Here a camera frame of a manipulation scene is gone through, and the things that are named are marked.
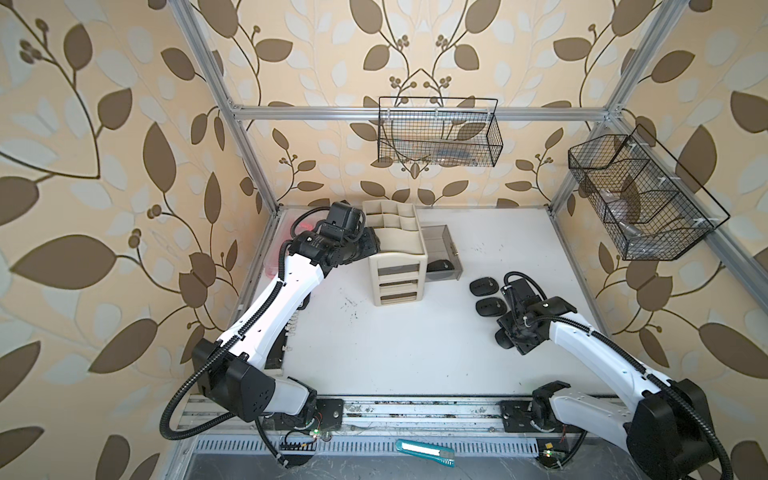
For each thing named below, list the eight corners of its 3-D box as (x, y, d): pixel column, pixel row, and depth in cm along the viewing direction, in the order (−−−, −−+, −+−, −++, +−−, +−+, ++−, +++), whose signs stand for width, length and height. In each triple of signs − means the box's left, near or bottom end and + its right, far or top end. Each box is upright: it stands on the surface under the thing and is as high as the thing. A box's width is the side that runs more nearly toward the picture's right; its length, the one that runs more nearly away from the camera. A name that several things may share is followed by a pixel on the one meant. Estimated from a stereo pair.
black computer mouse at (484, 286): (470, 295, 98) (472, 291, 96) (468, 280, 101) (469, 276, 100) (498, 295, 98) (500, 291, 96) (494, 280, 101) (496, 276, 100)
